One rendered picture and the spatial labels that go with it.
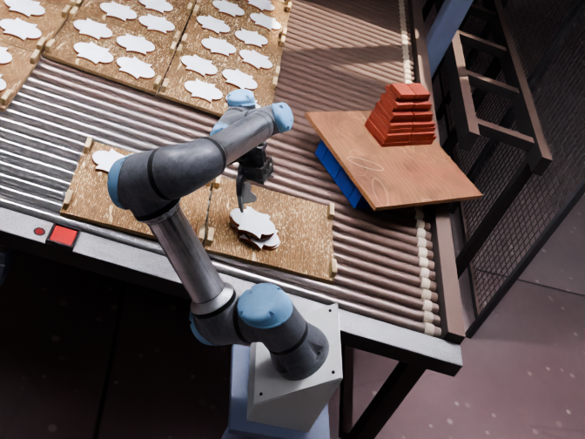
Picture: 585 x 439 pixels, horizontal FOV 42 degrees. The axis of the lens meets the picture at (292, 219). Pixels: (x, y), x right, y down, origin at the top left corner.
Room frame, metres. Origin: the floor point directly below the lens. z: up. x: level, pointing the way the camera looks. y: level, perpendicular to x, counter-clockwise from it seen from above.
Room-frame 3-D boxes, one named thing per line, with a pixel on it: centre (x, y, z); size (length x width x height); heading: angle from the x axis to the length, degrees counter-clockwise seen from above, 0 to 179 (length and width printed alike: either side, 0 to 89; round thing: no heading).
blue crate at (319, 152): (2.33, -0.18, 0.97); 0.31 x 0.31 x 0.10; 44
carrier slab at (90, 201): (1.72, 0.45, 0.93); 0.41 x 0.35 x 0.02; 106
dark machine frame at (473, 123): (4.30, -0.39, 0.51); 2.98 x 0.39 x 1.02; 12
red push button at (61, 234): (1.43, 0.55, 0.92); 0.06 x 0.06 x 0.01; 12
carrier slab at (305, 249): (1.84, 0.05, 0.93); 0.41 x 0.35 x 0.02; 106
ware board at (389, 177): (2.37, -0.23, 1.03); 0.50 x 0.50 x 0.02; 44
